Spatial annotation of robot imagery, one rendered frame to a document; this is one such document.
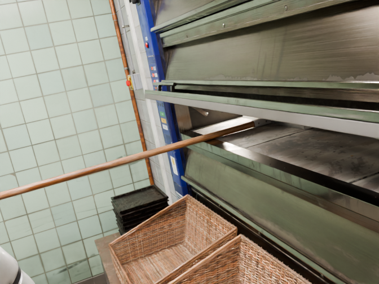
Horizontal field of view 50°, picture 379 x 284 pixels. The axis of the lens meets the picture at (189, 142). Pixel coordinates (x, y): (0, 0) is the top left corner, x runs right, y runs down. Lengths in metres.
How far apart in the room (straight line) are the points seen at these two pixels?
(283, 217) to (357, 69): 0.63
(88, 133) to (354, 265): 2.19
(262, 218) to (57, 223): 1.90
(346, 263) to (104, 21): 2.31
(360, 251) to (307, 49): 0.52
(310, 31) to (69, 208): 2.35
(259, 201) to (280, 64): 0.57
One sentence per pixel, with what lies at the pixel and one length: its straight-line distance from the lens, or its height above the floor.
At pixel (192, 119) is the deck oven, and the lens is 2.17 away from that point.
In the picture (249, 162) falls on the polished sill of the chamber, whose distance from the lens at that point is 1.47.
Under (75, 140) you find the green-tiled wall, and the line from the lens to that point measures 2.95.
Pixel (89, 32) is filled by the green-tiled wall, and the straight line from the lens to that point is 2.95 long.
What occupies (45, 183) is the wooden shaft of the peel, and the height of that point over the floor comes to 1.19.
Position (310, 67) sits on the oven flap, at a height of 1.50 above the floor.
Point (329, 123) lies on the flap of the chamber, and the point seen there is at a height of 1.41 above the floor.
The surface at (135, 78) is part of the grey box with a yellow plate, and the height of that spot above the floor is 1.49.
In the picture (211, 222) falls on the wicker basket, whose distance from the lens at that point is 1.92.
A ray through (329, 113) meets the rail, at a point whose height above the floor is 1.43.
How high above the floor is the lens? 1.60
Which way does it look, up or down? 13 degrees down
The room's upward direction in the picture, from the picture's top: 11 degrees counter-clockwise
